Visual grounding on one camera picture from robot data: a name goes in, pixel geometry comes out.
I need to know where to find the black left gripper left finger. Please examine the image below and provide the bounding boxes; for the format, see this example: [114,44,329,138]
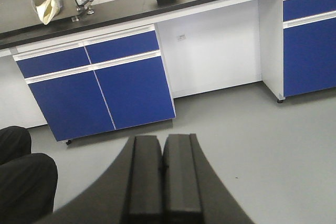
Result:
[39,135,163,223]

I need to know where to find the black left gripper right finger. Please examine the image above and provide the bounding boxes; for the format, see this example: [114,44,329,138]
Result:
[163,134,253,223]

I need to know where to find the person's black trouser legs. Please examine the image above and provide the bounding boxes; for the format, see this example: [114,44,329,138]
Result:
[1,126,58,223]

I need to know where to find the blue cabinet with drawers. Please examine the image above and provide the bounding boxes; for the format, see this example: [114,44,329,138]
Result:
[13,25,175,141]

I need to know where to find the black lab countertop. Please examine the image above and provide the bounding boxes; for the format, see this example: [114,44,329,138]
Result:
[0,0,336,50]

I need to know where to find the blue cabinet at right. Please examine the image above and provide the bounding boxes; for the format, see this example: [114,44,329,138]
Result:
[258,0,335,103]

